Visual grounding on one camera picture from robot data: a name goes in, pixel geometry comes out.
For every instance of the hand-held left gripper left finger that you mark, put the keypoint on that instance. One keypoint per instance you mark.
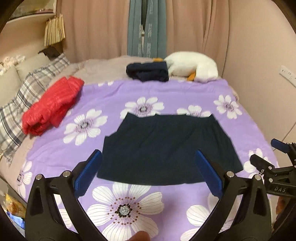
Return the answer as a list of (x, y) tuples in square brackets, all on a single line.
[(89, 171)]

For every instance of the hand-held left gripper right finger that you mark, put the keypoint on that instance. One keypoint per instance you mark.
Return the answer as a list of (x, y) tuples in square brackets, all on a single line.
[(208, 173)]

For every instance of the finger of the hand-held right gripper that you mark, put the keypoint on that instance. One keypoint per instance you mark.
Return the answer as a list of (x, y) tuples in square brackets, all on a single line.
[(261, 162), (279, 143)]

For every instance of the navy zip jacket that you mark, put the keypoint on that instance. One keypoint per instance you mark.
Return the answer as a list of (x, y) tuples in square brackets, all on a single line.
[(166, 143)]

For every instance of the folded navy clothes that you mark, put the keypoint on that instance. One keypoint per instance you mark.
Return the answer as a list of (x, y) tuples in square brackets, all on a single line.
[(148, 70)]

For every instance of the person's left hand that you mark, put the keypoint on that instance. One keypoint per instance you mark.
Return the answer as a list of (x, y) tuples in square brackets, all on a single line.
[(140, 236)]

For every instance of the red puffer jacket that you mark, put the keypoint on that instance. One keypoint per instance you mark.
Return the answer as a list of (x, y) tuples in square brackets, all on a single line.
[(50, 104)]

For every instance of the purple floral blanket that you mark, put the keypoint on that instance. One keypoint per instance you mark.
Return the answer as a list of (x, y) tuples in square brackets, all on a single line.
[(111, 97)]

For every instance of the yellow snack packet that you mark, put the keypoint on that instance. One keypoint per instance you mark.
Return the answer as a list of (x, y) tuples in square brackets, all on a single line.
[(13, 205)]

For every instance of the blue packet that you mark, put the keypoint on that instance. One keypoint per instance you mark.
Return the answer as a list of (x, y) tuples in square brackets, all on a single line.
[(17, 222)]

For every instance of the grey plaid pillow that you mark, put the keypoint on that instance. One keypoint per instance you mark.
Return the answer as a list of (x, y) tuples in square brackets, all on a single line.
[(30, 83)]

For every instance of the white goose plush toy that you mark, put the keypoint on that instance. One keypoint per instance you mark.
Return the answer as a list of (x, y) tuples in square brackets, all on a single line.
[(185, 62)]

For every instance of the beige pillow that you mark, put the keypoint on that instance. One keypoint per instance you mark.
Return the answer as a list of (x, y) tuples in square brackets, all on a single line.
[(30, 64), (9, 88)]

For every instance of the dark brown cloth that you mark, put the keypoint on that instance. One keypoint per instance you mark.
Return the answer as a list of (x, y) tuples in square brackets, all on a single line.
[(50, 52)]

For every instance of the small white plush toys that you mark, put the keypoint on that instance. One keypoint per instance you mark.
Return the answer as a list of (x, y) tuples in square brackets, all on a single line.
[(9, 61)]

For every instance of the pink curtain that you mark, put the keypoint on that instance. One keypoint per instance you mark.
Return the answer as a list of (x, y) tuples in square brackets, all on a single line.
[(92, 27), (196, 27)]

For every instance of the hanging tan paper bundle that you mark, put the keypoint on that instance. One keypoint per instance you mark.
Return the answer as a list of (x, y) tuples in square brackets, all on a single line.
[(54, 32)]

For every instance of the grey-green printed curtain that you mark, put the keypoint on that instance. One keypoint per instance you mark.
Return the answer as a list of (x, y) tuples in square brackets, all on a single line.
[(134, 27)]

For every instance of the white wall socket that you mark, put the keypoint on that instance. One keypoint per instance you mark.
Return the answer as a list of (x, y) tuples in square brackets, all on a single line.
[(288, 74)]

